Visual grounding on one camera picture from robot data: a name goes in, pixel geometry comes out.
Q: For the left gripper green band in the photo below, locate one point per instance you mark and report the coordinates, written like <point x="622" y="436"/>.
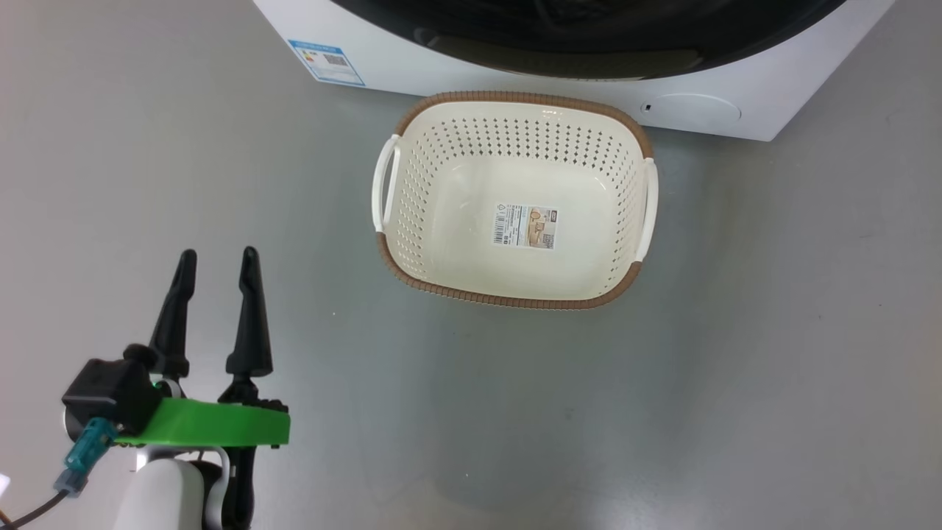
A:
<point x="206" y="427"/>

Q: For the black round washer door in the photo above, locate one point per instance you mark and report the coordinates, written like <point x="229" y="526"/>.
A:
<point x="589" y="37"/>

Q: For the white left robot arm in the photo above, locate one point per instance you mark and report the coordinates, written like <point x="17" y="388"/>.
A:
<point x="162" y="493"/>

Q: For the cream basket with brown rim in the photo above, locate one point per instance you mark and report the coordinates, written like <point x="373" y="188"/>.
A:
<point x="456" y="243"/>

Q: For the basket product label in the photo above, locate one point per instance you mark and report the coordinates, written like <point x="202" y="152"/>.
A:
<point x="524" y="226"/>

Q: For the white front-load washing machine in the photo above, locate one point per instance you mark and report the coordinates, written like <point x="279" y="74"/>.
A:
<point x="780" y="73"/>

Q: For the blue energy label sticker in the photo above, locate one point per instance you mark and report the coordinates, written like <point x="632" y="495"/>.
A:
<point x="327" y="62"/>

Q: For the round white filter cover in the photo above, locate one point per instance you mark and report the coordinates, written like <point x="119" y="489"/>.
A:
<point x="695" y="112"/>

